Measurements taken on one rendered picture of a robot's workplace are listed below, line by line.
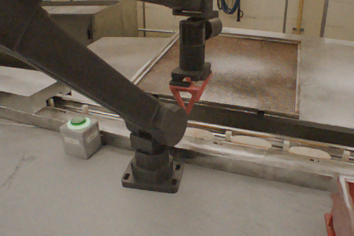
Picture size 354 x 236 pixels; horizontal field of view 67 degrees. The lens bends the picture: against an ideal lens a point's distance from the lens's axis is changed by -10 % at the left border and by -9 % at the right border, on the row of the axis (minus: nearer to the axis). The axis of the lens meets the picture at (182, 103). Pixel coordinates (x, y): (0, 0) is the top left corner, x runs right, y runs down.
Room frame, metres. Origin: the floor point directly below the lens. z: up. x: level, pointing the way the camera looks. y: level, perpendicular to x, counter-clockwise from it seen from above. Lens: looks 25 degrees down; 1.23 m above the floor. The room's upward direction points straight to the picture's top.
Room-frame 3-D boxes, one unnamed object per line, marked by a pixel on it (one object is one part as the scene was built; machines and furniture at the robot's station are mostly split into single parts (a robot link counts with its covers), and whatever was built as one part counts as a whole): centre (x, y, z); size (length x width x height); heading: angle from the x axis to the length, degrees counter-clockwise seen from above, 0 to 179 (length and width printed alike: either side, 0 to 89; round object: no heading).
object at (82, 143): (0.60, 0.25, 0.84); 0.08 x 0.08 x 0.11; 70
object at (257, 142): (0.59, -0.16, 0.86); 0.10 x 0.04 x 0.01; 70
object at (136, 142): (0.52, 0.06, 0.94); 0.09 x 0.05 x 0.10; 149
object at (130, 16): (4.29, 1.08, 0.44); 0.70 x 0.55 x 0.87; 70
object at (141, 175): (0.50, 0.06, 0.86); 0.12 x 0.09 x 0.08; 81
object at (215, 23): (0.67, -0.04, 1.13); 0.11 x 0.09 x 0.12; 149
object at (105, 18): (4.26, 2.16, 0.51); 3.00 x 1.26 x 1.03; 70
